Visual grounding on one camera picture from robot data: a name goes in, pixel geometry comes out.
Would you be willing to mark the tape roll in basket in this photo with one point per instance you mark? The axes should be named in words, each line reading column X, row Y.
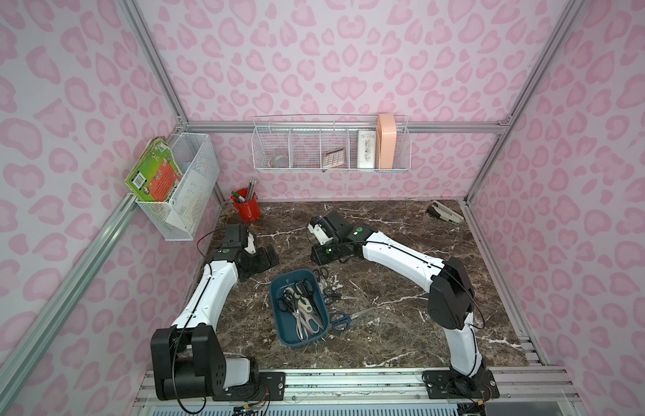
column 279, row 160

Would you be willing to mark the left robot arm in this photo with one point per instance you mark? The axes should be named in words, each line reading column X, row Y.
column 187, row 359

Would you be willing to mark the pink box in basket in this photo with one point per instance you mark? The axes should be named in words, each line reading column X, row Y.
column 387, row 136

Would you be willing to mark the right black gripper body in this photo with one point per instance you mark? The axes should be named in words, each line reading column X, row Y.
column 322, row 252

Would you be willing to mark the white wire wall basket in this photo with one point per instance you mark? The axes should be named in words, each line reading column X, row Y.
column 327, row 143

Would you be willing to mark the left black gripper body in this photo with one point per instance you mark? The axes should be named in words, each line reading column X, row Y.
column 261, row 259

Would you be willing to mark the black white stapler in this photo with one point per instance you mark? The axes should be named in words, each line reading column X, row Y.
column 444, row 213

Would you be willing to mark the teal plastic storage box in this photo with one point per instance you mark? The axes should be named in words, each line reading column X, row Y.
column 285, row 322

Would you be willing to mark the pink handled scissors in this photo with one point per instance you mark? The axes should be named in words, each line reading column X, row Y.
column 307, row 326

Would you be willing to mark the white card in basket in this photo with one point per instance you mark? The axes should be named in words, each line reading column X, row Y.
column 366, row 149

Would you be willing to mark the tiny black scissors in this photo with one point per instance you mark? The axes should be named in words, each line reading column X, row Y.
column 322, row 274

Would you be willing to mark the small pink calculator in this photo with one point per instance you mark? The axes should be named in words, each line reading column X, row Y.
column 334, row 158

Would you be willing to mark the white paper in basket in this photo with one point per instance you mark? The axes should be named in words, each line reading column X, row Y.
column 188, row 202

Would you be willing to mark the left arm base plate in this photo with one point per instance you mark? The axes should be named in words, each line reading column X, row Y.
column 271, row 384

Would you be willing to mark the red pen cup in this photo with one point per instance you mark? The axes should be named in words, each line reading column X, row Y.
column 245, row 201

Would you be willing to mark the white mesh side basket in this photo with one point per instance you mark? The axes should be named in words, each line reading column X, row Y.
column 191, row 151

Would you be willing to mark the small black scissors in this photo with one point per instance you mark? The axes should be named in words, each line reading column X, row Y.
column 331, row 297
column 329, row 289

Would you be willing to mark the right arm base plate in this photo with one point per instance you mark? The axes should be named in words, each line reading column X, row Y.
column 450, row 384

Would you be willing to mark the beige kitchen scissors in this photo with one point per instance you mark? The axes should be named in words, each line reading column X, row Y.
column 304, row 307

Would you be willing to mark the blue handled scissors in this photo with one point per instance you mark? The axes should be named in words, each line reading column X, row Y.
column 341, row 321

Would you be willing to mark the small black scissors lower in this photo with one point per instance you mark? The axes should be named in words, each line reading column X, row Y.
column 331, row 297

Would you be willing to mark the green red booklet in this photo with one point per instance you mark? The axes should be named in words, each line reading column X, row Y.
column 156, row 175

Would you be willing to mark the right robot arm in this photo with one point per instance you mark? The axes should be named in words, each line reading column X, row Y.
column 451, row 298

